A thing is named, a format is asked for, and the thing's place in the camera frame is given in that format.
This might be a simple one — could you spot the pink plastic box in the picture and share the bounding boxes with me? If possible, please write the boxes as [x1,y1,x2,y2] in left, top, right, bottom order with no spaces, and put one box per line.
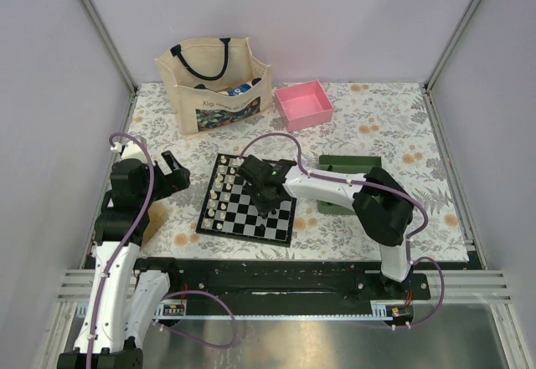
[275,79,333,132]

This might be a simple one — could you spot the aluminium frame post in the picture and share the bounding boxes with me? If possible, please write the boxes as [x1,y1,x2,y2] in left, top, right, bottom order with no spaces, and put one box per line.
[423,0,484,92]
[80,0,137,95]

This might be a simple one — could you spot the purple cable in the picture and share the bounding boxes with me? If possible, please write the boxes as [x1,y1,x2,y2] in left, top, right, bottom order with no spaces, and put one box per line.
[240,133,445,331]
[83,132,240,369]

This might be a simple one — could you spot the floral table mat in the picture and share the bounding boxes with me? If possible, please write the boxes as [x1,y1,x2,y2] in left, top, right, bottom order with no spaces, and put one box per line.
[129,82,468,262]

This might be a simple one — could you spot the blue white carton in bag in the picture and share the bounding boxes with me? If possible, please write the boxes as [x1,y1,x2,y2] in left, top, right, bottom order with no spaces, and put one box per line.
[226,78,261,96]

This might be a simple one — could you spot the black and white chessboard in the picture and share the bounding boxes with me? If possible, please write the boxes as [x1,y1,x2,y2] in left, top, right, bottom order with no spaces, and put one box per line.
[197,153,296,247]

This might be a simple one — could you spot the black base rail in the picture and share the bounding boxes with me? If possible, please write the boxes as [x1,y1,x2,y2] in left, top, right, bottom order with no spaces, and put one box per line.
[135,258,431,316]

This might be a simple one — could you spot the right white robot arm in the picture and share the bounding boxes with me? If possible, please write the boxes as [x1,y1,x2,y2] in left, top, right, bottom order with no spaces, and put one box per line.
[237,155,414,299]

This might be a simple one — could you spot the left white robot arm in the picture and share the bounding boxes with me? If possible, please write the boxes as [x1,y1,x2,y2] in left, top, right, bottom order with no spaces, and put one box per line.
[57,151,190,368]

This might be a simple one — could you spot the green plastic tray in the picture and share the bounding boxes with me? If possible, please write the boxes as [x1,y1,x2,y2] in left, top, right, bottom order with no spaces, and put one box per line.
[317,155,382,216]

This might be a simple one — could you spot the right aluminium frame post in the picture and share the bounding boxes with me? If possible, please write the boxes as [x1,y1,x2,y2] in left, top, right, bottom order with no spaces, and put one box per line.
[423,0,484,92]

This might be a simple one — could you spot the cream canvas tote bag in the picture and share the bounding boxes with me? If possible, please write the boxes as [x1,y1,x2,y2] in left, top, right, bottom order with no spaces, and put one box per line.
[155,38,273,136]

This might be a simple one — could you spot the left aluminium frame post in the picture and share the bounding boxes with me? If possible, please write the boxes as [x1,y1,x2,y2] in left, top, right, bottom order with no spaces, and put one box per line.
[80,0,137,95]

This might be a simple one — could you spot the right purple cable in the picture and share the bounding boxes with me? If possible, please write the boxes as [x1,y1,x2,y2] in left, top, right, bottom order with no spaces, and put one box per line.
[240,133,445,331]

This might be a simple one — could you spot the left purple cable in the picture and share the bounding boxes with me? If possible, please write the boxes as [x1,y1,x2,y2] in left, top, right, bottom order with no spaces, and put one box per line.
[83,132,240,369]

